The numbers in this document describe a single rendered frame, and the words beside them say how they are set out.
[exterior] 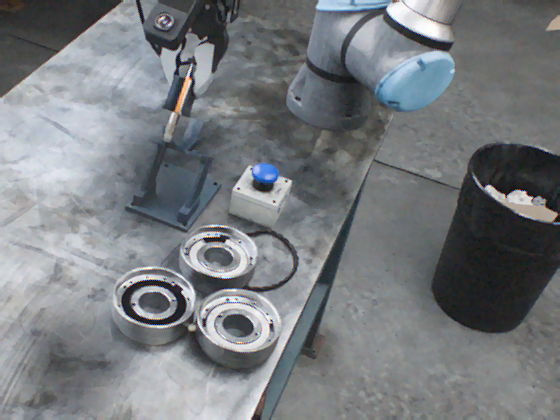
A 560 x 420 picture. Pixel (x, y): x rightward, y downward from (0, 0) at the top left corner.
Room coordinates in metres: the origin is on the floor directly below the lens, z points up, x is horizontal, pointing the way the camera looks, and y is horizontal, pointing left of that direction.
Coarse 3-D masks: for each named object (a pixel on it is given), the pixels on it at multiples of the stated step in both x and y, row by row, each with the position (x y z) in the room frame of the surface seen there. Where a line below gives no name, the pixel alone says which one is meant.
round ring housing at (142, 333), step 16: (128, 272) 0.75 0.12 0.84; (144, 272) 0.77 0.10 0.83; (160, 272) 0.77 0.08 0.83; (176, 272) 0.77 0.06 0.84; (144, 288) 0.74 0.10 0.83; (160, 288) 0.75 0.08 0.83; (192, 288) 0.75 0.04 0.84; (112, 304) 0.70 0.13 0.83; (144, 304) 0.74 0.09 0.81; (160, 304) 0.74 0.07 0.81; (176, 304) 0.73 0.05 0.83; (192, 304) 0.73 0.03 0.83; (128, 320) 0.68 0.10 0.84; (192, 320) 0.71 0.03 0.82; (128, 336) 0.68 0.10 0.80; (144, 336) 0.67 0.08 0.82; (160, 336) 0.67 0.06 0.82; (176, 336) 0.69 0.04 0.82
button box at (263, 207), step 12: (240, 180) 0.99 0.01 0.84; (252, 180) 0.99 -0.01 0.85; (276, 180) 1.00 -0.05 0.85; (288, 180) 1.01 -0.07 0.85; (240, 192) 0.96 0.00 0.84; (252, 192) 0.96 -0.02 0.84; (264, 192) 0.97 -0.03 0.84; (276, 192) 0.97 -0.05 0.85; (288, 192) 1.00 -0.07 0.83; (240, 204) 0.96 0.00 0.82; (252, 204) 0.95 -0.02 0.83; (264, 204) 0.95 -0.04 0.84; (276, 204) 0.95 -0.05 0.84; (240, 216) 0.96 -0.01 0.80; (252, 216) 0.95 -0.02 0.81; (264, 216) 0.95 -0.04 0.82; (276, 216) 0.96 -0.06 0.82
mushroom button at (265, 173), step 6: (252, 168) 0.99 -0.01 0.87; (258, 168) 0.98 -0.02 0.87; (264, 168) 0.99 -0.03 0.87; (270, 168) 0.99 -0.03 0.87; (252, 174) 0.98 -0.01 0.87; (258, 174) 0.97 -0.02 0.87; (264, 174) 0.97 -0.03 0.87; (270, 174) 0.98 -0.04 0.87; (276, 174) 0.98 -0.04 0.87; (258, 180) 0.97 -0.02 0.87; (264, 180) 0.97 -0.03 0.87; (270, 180) 0.97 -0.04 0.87
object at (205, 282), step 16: (208, 224) 0.88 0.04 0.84; (192, 240) 0.85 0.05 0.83; (240, 240) 0.87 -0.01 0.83; (208, 256) 0.84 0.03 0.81; (224, 256) 0.85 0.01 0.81; (256, 256) 0.83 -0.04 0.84; (192, 272) 0.79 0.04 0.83; (224, 272) 0.80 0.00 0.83; (208, 288) 0.78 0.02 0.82; (224, 288) 0.78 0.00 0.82; (240, 288) 0.80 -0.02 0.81
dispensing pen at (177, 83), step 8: (192, 56) 0.98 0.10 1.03; (192, 64) 0.98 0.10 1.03; (192, 72) 0.97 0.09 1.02; (176, 80) 0.95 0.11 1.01; (184, 80) 0.95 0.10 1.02; (176, 88) 0.94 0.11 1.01; (168, 96) 0.94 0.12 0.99; (176, 96) 0.94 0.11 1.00; (168, 104) 0.93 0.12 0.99; (176, 104) 0.93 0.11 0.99; (176, 112) 0.93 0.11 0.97; (168, 120) 0.93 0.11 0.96; (176, 120) 0.93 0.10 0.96; (168, 128) 0.93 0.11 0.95; (168, 136) 0.92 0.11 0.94; (160, 152) 0.91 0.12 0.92; (160, 160) 0.90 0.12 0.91
